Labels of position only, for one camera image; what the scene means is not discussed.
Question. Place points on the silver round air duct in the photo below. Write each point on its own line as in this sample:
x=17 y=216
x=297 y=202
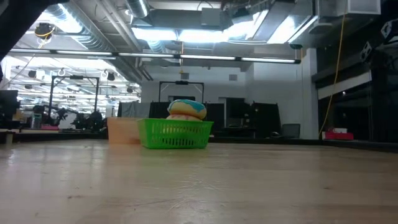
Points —
x=137 y=7

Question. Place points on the grey partition panel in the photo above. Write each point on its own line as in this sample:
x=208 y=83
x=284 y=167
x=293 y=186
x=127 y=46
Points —
x=132 y=109

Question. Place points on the red box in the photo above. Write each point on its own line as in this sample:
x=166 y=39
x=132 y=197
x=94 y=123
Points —
x=337 y=136

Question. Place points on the orange translucent plastic bin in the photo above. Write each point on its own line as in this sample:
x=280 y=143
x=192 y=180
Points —
x=122 y=130

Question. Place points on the black background rig frame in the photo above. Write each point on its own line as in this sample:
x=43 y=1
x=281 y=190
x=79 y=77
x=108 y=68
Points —
x=76 y=77
x=182 y=82

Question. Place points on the black cabinet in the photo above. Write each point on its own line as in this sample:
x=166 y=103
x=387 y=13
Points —
x=261 y=118

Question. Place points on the black round ceiling device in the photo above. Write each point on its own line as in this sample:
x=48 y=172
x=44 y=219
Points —
x=44 y=30

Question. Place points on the grey wall vent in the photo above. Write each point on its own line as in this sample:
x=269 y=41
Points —
x=233 y=77
x=184 y=76

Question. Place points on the blue frosted donut toy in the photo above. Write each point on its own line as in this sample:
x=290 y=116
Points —
x=186 y=108

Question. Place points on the black side monitor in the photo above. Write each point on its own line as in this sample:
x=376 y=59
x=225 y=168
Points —
x=7 y=104

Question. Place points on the peach plush donut toy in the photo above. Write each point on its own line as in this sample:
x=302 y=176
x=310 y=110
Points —
x=183 y=117

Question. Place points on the long ceiling light bar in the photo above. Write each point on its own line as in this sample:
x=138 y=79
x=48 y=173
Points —
x=202 y=57

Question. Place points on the grey office chair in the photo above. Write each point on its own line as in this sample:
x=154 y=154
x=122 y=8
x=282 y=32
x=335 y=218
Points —
x=290 y=130

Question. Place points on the green toy object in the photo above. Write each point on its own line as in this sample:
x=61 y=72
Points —
x=174 y=135

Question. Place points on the grey ceiling unit box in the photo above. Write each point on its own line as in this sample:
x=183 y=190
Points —
x=216 y=18

